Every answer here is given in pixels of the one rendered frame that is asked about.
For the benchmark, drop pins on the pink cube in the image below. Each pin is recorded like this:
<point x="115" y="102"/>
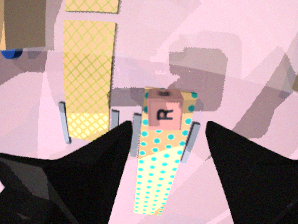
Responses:
<point x="165" y="107"/>

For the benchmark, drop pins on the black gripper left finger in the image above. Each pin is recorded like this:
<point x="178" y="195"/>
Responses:
<point x="84" y="184"/>

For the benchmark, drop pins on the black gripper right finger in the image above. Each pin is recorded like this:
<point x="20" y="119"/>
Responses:
<point x="259" y="185"/>

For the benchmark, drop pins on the blue cylinder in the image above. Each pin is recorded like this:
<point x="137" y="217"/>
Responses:
<point x="11" y="54"/>

